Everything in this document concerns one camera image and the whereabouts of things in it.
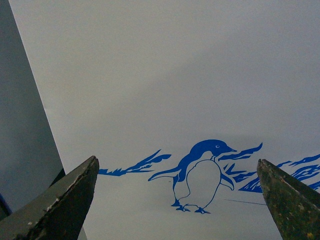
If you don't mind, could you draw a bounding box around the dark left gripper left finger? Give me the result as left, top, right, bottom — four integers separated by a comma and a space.
0, 156, 100, 240

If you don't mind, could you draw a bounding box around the white blue chest freezer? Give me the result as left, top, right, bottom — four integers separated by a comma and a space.
10, 0, 320, 240

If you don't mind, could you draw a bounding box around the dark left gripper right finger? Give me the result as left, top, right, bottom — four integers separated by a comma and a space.
257, 159, 320, 240

